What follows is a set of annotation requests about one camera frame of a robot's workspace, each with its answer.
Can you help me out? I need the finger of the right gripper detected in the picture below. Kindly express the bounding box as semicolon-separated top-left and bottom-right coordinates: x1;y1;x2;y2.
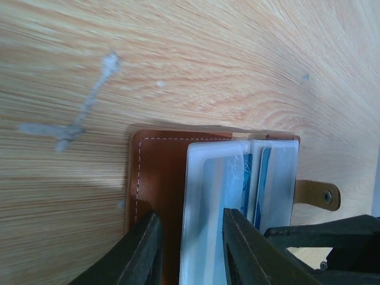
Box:
264;214;379;284

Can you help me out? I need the brown leather card holder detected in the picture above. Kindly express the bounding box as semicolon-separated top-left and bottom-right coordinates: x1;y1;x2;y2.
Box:
126;129;341;284

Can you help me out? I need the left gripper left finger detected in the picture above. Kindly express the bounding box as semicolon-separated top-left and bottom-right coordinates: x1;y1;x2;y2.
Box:
70;211;163;284

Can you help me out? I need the blue card from holder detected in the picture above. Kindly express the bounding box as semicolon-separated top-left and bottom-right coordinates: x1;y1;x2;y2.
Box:
202;154;252;284

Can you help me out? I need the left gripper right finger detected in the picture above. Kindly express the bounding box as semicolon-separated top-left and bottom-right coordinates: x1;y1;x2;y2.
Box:
222;208;320;284

